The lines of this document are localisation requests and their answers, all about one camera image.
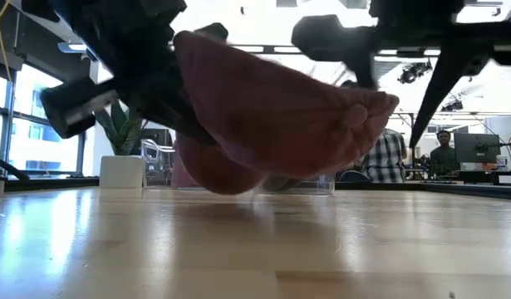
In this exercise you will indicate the black track light cluster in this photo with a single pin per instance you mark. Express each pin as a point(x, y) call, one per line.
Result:
point(451, 106)
point(415, 72)

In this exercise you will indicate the black computer monitor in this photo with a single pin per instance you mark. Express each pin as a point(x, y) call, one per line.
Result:
point(475, 147)

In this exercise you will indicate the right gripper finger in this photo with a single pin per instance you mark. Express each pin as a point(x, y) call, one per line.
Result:
point(450, 74)
point(325, 39)

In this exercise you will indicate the clear plastic bin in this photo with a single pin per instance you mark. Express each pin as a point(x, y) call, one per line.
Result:
point(155, 166)
point(321, 184)

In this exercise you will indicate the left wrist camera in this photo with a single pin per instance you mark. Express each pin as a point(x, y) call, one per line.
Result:
point(72, 108)

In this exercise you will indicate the long white light fixture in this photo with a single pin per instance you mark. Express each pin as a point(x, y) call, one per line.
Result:
point(74, 47)

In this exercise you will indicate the snake plant in white pot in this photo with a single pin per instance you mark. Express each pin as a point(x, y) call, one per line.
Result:
point(118, 170)

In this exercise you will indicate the person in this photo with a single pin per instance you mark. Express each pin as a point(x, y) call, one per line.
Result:
point(444, 155)
point(384, 160)

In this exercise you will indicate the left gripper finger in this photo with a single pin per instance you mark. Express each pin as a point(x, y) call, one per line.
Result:
point(213, 32)
point(172, 116)

